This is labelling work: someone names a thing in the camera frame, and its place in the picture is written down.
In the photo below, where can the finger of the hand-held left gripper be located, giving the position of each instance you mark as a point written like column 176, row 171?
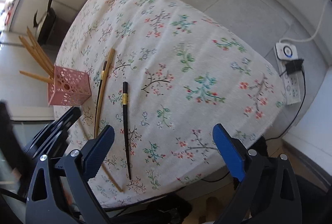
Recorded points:
column 59, row 128

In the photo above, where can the pink perforated chopstick holder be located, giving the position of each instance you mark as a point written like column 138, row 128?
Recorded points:
column 70, row 94

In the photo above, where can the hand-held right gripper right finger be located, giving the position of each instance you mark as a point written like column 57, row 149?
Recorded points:
column 229, row 154

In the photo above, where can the bunch of bamboo chopsticks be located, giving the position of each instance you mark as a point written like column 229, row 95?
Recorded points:
column 36, row 76

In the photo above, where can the single bamboo chopstick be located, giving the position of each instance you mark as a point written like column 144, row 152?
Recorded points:
column 115, row 182
column 111, row 55

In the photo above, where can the black power adapter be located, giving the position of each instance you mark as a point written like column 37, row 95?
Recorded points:
column 294, row 65

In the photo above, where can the floral tablecloth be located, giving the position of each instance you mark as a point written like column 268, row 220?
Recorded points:
column 181, row 32

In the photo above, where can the white power strip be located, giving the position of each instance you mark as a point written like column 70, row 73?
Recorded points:
column 291, row 89

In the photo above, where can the metal wok lid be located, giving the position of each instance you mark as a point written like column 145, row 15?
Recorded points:
column 41, row 24

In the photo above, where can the black chopstick with gold band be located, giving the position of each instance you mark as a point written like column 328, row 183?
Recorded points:
column 104, row 65
column 126, row 123

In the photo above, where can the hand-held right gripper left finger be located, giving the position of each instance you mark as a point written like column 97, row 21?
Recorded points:
column 99, row 154

